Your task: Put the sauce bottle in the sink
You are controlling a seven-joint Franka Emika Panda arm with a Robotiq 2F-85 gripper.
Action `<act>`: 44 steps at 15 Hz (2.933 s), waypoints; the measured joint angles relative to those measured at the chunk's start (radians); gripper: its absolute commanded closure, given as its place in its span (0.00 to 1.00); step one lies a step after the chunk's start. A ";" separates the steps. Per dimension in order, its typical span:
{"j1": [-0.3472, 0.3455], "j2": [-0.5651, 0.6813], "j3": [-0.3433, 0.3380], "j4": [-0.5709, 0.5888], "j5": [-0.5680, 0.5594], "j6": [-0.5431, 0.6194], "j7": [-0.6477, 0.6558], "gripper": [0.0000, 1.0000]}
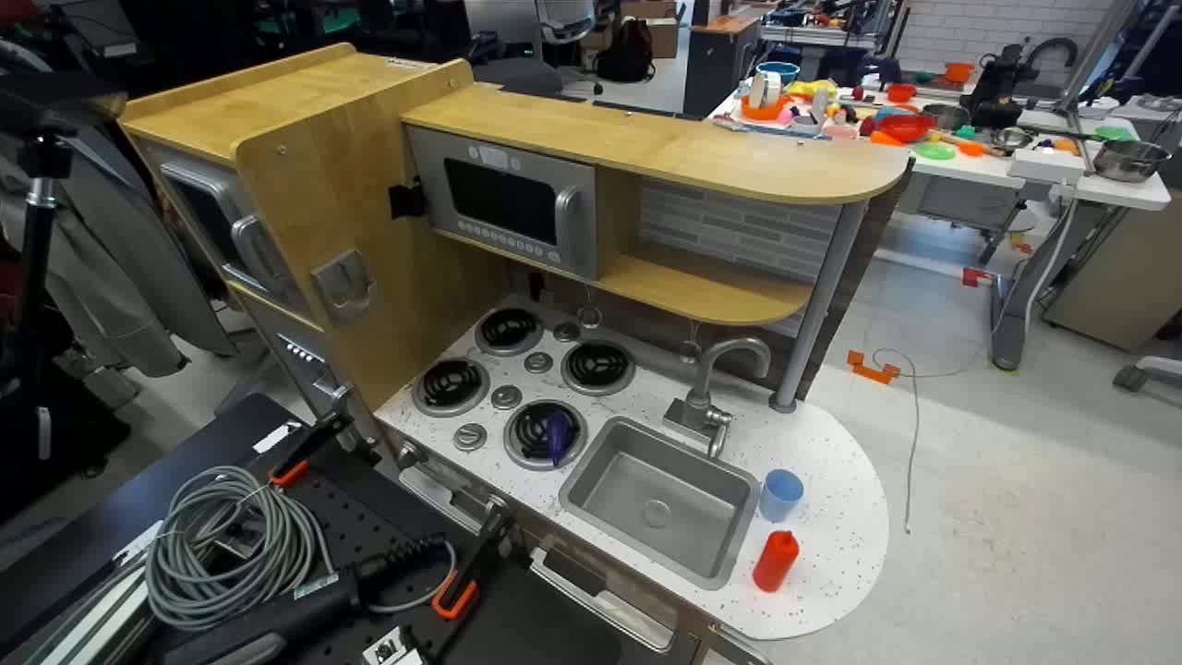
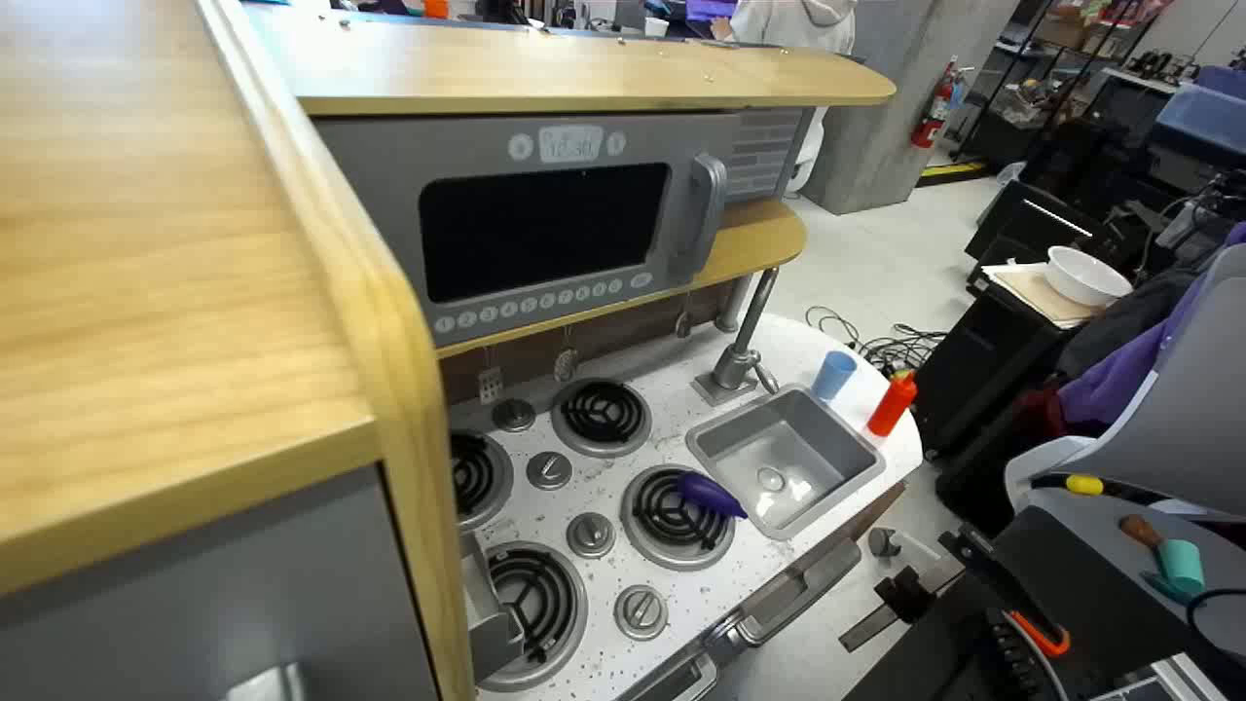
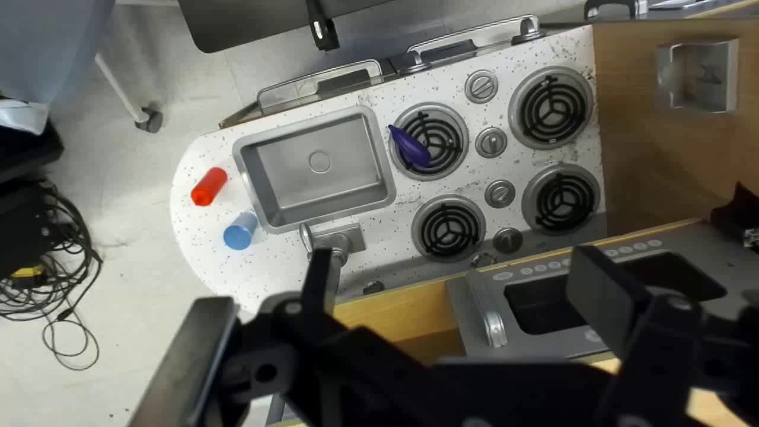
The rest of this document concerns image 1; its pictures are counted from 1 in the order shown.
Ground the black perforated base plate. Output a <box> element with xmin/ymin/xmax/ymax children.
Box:
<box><xmin>0</xmin><ymin>386</ymin><xmax>696</xmax><ymax>665</ymax></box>

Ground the wooden toy kitchen unit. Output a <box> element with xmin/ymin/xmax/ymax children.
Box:
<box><xmin>118</xmin><ymin>39</ymin><xmax>915</xmax><ymax>665</ymax></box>

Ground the grey toy faucet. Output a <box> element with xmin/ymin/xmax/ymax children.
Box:
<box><xmin>660</xmin><ymin>333</ymin><xmax>775</xmax><ymax>459</ymax></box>

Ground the purple toy eggplant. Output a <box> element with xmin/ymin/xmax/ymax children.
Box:
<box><xmin>537</xmin><ymin>407</ymin><xmax>585</xmax><ymax>465</ymax></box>

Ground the red cup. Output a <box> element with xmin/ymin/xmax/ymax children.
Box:
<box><xmin>749</xmin><ymin>527</ymin><xmax>807</xmax><ymax>596</ymax></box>

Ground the grey toy microwave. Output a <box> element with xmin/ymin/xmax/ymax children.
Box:
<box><xmin>408</xmin><ymin>125</ymin><xmax>601</xmax><ymax>280</ymax></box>

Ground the coiled grey cable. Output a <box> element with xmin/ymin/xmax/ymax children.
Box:
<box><xmin>143</xmin><ymin>461</ymin><xmax>344</xmax><ymax>640</ymax></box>

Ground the blue plastic cup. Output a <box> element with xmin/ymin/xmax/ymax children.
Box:
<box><xmin>754</xmin><ymin>465</ymin><xmax>808</xmax><ymax>523</ymax></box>

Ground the red plastic bowl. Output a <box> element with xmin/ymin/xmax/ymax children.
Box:
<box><xmin>877</xmin><ymin>110</ymin><xmax>938</xmax><ymax>147</ymax></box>

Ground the thin grey floor cable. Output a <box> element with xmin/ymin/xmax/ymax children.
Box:
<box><xmin>879</xmin><ymin>347</ymin><xmax>929</xmax><ymax>536</ymax></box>

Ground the white work table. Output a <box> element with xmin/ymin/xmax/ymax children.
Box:
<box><xmin>712</xmin><ymin>68</ymin><xmax>1175</xmax><ymax>374</ymax></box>

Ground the black door latch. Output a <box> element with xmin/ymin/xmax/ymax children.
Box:
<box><xmin>387</xmin><ymin>177</ymin><xmax>432</xmax><ymax>222</ymax></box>

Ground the beige cabinet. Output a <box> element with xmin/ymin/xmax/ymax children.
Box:
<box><xmin>1044</xmin><ymin>197</ymin><xmax>1182</xmax><ymax>355</ymax></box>

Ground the black backpack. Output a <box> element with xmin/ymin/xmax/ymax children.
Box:
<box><xmin>595</xmin><ymin>12</ymin><xmax>656</xmax><ymax>84</ymax></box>

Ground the steel toy sink basin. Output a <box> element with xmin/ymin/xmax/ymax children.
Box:
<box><xmin>554</xmin><ymin>415</ymin><xmax>760</xmax><ymax>592</ymax></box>

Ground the orange plastic bracket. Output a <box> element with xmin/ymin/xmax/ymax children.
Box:
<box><xmin>844</xmin><ymin>347</ymin><xmax>906</xmax><ymax>386</ymax></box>

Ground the black clamp orange handle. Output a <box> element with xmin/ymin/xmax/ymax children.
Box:
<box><xmin>424</xmin><ymin>501</ymin><xmax>515</xmax><ymax>623</ymax></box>
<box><xmin>262</xmin><ymin>408</ymin><xmax>355</xmax><ymax>495</ymax></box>

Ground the black toy stove burner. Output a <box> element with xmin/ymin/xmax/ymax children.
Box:
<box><xmin>411</xmin><ymin>355</ymin><xmax>494</xmax><ymax>419</ymax></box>
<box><xmin>558</xmin><ymin>336</ymin><xmax>638</xmax><ymax>399</ymax></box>
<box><xmin>498</xmin><ymin>396</ymin><xmax>592</xmax><ymax>476</ymax></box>
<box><xmin>472</xmin><ymin>304</ymin><xmax>547</xmax><ymax>357</ymax></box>

